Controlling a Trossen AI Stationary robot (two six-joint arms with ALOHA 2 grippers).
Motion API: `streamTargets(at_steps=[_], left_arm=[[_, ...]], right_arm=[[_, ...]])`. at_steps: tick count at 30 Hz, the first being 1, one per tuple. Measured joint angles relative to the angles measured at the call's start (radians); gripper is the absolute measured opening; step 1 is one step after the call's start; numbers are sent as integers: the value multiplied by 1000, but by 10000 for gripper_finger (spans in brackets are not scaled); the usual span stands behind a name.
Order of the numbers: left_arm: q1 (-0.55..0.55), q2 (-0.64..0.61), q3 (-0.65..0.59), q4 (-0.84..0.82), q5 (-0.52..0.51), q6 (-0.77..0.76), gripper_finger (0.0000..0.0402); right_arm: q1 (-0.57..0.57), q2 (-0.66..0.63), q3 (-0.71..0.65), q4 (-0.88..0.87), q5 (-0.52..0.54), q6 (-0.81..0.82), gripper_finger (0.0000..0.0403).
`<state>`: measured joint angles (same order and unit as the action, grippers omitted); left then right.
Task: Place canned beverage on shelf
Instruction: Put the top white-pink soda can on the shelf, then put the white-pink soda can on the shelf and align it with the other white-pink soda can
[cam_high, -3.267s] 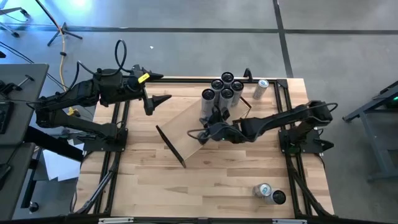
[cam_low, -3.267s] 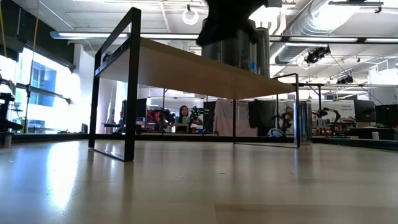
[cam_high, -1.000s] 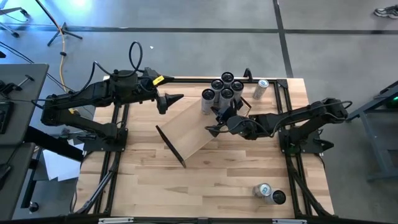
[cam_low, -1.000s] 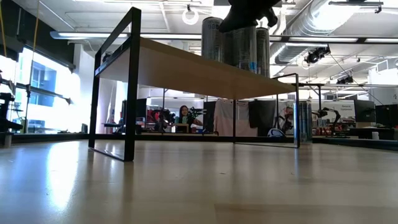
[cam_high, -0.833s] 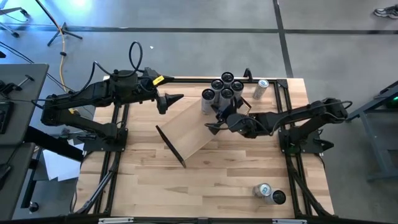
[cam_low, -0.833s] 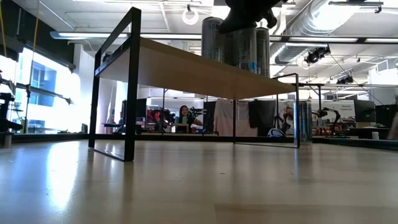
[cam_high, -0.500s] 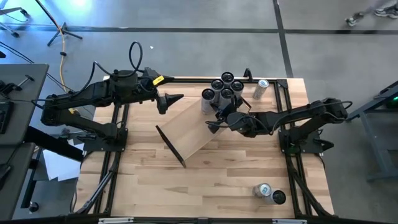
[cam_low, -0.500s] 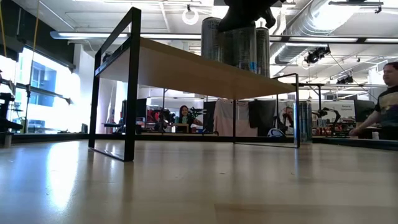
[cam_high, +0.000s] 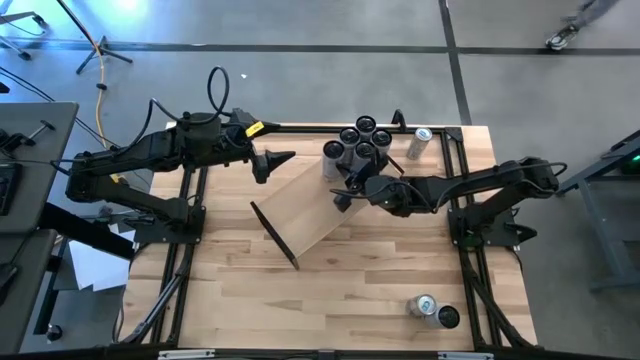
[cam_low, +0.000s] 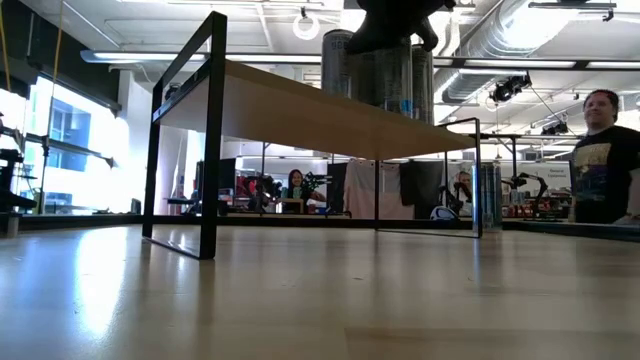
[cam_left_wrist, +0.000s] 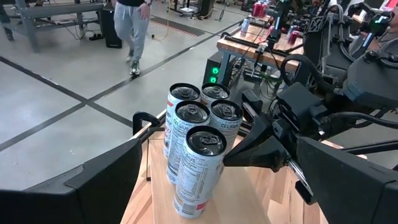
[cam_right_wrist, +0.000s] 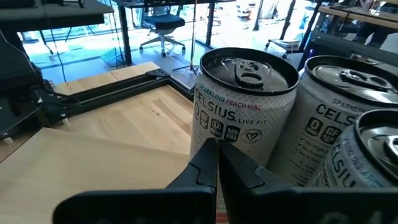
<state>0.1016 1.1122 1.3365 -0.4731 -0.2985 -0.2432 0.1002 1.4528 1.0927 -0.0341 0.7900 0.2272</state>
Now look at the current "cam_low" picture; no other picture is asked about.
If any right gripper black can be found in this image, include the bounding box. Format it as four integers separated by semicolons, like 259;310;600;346
344;0;457;56

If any silver Celsius beverage can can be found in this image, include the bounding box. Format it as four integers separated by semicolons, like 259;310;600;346
411;43;435;125

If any Celsius Peach Vibe can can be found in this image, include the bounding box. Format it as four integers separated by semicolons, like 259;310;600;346
321;28;355;100

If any beverage can with silver lid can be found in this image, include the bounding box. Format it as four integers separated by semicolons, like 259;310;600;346
471;160;504;233

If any long ceiling light bar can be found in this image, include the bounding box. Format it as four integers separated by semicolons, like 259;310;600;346
433;57;640;71
79;48;324;65

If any black hanging cloth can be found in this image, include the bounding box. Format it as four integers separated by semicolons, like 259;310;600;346
398;159;446;207

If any black upright screen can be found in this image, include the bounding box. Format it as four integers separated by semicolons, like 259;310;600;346
327;162;349;211

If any white hanging cloth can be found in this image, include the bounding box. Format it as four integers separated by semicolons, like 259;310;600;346
342;158;416;221

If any small black ceiling device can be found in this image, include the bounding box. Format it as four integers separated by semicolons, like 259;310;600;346
539;120;571;137

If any white and blue round object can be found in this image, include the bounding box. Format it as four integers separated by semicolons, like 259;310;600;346
429;205;460;222

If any seated person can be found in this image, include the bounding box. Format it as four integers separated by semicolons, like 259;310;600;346
285;168;307;201

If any black computer monitor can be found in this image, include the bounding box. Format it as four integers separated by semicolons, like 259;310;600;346
197;158;237;204

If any standing person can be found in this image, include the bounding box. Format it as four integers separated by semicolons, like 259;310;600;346
569;88;640;226

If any black equipment rack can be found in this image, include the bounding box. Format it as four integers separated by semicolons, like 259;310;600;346
0;147;39;214

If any silver ventilation duct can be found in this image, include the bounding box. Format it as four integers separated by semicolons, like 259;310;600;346
432;0;551;104

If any white ring lamp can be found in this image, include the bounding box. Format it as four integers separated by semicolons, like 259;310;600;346
292;12;321;42

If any black ceiling camera cluster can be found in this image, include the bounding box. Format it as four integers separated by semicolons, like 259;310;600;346
487;73;534;105

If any black ceiling rail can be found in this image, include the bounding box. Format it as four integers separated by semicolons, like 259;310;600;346
527;1;619;24

